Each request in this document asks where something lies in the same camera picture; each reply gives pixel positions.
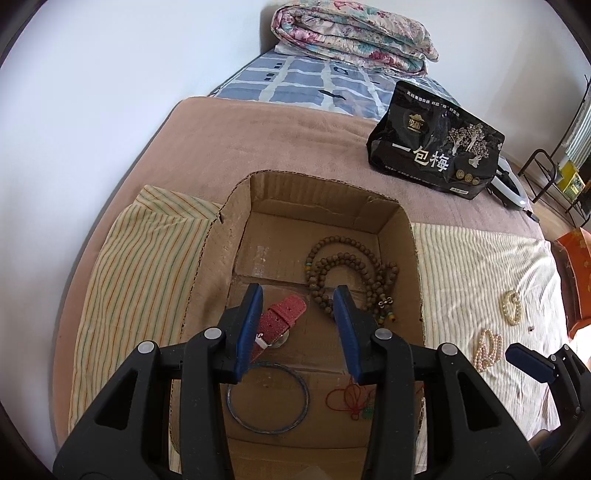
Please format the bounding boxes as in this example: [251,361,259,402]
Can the red cord jade pendant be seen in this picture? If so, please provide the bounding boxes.
[325,378,376,421]

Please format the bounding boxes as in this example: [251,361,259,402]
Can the thin blue bangle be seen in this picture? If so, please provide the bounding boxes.
[225,361,311,436]

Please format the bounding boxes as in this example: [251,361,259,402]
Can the brown wooden prayer beads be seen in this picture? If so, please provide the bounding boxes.
[304,236,400,327]

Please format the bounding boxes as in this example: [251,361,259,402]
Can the red strap wristwatch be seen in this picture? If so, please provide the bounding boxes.
[250,295,307,363]

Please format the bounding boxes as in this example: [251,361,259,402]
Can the striped yellow bed cover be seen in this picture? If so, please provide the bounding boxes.
[68,186,567,424]

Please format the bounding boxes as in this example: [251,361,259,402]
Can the orange covered low table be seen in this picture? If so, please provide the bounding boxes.
[551,228,591,339]

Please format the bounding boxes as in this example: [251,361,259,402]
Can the open cardboard box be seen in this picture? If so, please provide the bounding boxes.
[182,170,424,479]

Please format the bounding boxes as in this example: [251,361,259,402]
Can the yellow box on rack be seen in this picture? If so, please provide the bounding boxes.
[557,160,586,202]

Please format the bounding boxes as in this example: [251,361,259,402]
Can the black clothes rack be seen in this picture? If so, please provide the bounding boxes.
[518,79,590,227]

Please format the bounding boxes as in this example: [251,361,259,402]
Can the striped hanging towel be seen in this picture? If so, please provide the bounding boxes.
[565,94,591,169]

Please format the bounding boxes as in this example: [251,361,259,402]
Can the black snack bag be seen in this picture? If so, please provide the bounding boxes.
[366,81,505,200]

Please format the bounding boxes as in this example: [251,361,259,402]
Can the brown blanket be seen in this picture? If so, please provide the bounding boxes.
[52,97,543,442]

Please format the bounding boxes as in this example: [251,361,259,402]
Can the folded floral quilt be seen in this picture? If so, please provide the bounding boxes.
[270,1,439,77]

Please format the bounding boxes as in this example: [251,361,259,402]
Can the blue plaid bed sheet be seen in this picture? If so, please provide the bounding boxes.
[211,50,456,121]

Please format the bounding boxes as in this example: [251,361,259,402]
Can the white pearl necklace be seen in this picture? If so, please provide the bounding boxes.
[474,328,504,374]

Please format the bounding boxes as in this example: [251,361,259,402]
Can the cream bead bracelet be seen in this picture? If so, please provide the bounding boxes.
[501,289,524,327]

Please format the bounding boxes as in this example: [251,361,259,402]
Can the white ring light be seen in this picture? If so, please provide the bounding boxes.
[487,156,529,211]

